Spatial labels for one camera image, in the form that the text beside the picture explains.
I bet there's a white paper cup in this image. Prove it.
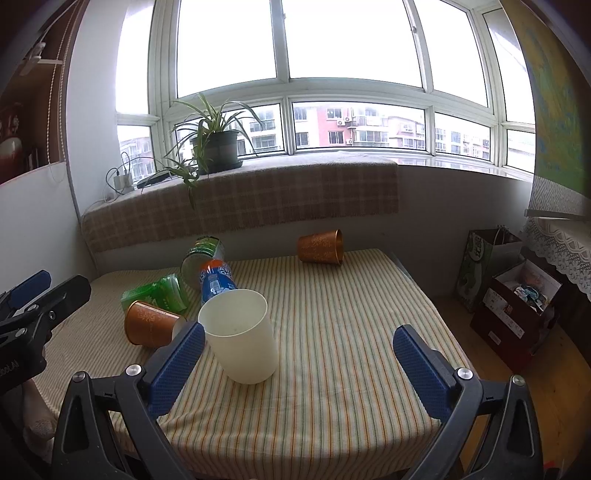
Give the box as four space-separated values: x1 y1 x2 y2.
198 289 279 385

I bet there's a near orange paper cup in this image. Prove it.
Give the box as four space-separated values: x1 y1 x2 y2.
124 301 186 349

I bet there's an orange paper cup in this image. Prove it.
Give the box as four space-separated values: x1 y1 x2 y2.
297 229 344 265
124 301 186 349

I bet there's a green plastic cup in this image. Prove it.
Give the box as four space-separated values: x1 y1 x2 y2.
120 273 189 314

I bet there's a far orange paper cup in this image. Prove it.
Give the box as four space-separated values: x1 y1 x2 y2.
297 229 344 265

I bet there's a dark red cardboard box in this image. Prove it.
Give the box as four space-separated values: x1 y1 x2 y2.
471 260 564 373

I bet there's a striped table cloth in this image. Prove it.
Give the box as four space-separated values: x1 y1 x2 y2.
32 248 472 469

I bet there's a green white shopping bag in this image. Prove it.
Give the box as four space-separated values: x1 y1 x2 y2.
455 226 523 312

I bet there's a brown checked sill cloth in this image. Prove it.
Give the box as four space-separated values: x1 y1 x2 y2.
81 158 400 254

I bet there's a white lace cloth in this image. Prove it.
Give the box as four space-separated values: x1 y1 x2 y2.
523 218 591 298

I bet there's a potted spider plant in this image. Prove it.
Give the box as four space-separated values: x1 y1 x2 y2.
157 92 263 210

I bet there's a white charger with cables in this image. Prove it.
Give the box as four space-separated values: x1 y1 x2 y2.
105 152 134 202

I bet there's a green wall map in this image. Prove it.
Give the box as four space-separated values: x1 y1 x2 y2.
502 1 590 197

